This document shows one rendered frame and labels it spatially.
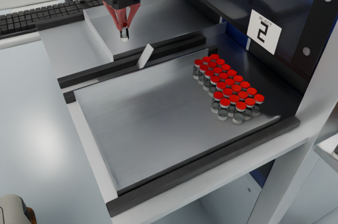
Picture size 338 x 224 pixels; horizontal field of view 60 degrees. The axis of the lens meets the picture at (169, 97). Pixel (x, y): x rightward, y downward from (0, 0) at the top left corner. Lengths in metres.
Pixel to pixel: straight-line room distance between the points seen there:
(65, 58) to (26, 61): 1.66
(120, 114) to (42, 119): 1.35
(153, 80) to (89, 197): 0.96
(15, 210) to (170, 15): 0.91
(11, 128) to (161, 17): 1.30
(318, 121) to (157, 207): 0.33
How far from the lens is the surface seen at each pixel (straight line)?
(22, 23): 1.13
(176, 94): 0.66
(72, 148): 1.74
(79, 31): 0.91
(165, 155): 0.56
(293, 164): 0.72
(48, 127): 1.89
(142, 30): 0.88
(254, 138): 0.58
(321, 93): 0.58
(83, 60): 0.80
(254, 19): 0.65
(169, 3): 1.03
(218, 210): 1.25
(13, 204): 1.33
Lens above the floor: 1.34
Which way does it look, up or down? 44 degrees down
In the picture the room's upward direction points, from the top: straight up
